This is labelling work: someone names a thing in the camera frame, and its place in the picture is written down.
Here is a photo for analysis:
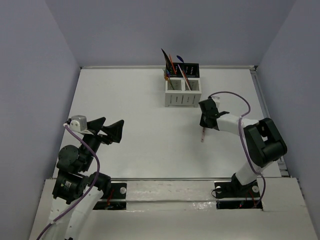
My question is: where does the iridescent spoon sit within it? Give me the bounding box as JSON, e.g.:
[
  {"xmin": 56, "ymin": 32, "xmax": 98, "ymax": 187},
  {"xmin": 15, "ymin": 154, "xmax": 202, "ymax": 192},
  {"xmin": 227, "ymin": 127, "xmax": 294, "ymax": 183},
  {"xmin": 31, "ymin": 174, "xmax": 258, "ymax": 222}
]
[{"xmin": 201, "ymin": 127, "xmax": 206, "ymax": 143}]

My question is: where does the orange white chopstick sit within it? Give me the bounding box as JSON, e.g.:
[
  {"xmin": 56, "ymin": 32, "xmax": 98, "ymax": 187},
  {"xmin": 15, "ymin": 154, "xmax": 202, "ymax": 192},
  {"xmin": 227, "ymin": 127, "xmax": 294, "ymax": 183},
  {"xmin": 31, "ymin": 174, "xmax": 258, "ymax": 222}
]
[{"xmin": 176, "ymin": 65, "xmax": 193, "ymax": 90}]

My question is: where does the black knife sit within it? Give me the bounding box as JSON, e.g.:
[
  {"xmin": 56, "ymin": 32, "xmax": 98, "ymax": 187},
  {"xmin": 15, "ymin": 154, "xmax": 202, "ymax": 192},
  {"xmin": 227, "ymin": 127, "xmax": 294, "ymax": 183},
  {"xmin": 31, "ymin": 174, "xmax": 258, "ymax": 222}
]
[{"xmin": 161, "ymin": 48, "xmax": 173, "ymax": 75}]

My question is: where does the iridescent fork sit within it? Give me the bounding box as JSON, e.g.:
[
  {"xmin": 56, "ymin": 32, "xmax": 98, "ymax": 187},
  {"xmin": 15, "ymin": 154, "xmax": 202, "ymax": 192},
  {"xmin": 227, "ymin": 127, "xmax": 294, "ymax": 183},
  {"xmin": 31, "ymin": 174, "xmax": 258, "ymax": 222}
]
[{"xmin": 165, "ymin": 72, "xmax": 175, "ymax": 90}]

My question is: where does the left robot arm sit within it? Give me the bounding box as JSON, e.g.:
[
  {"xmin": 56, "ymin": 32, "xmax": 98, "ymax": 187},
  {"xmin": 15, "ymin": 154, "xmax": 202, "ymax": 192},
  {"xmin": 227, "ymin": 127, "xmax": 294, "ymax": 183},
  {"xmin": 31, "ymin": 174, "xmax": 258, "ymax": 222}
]
[{"xmin": 38, "ymin": 115, "xmax": 127, "ymax": 240}]

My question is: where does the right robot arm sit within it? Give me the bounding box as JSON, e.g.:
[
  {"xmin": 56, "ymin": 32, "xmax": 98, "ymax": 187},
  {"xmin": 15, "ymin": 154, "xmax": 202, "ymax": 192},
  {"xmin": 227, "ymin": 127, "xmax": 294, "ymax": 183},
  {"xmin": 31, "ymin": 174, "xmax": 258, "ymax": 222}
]
[{"xmin": 199, "ymin": 98, "xmax": 288, "ymax": 199}]

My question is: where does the white utensil caddy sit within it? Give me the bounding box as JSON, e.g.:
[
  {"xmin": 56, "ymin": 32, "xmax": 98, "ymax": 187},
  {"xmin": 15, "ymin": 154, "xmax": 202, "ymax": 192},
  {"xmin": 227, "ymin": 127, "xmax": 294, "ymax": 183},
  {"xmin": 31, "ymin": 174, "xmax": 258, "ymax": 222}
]
[{"xmin": 164, "ymin": 77, "xmax": 202, "ymax": 108}]

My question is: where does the black utensil caddy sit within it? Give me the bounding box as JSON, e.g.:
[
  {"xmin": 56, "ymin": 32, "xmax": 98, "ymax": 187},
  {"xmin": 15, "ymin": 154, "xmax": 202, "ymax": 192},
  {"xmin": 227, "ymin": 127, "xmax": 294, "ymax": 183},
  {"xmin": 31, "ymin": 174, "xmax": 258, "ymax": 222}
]
[{"xmin": 163, "ymin": 62, "xmax": 200, "ymax": 78}]

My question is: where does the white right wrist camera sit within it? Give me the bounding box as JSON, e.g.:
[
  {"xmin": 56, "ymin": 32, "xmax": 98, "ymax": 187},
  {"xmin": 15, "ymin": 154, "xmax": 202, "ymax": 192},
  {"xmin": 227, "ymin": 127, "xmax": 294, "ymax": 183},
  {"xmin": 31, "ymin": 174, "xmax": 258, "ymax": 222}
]
[{"xmin": 210, "ymin": 95, "xmax": 221, "ymax": 109}]

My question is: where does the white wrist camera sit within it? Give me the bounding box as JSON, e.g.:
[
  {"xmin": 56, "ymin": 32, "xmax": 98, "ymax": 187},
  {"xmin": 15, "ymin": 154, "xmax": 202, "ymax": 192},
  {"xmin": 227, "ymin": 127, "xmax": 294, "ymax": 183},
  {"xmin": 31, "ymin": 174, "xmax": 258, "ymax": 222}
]
[
  {"xmin": 210, "ymin": 95, "xmax": 221, "ymax": 109},
  {"xmin": 63, "ymin": 115, "xmax": 93, "ymax": 135}
]

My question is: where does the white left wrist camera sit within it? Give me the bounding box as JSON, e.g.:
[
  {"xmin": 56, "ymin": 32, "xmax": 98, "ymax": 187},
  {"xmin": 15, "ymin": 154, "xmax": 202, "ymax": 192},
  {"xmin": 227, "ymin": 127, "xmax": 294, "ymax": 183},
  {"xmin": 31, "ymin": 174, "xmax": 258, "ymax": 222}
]
[{"xmin": 63, "ymin": 115, "xmax": 93, "ymax": 135}]

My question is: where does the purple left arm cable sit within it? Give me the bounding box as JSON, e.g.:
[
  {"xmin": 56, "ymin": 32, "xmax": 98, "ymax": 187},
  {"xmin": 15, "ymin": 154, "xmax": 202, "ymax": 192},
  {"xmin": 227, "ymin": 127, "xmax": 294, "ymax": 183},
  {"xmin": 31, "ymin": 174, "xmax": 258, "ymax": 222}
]
[{"xmin": 34, "ymin": 124, "xmax": 101, "ymax": 240}]

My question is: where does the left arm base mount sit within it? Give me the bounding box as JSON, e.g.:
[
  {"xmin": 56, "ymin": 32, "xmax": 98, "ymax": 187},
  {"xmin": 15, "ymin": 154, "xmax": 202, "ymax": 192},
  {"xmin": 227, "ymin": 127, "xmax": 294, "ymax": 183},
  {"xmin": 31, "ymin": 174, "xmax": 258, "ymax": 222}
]
[{"xmin": 93, "ymin": 181, "xmax": 127, "ymax": 211}]

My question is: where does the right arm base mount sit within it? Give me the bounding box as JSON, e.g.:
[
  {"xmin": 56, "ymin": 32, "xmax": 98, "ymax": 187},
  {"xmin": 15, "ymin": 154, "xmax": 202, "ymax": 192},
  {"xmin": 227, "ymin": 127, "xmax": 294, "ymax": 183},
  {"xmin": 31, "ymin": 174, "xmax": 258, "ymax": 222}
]
[{"xmin": 211, "ymin": 181, "xmax": 263, "ymax": 210}]

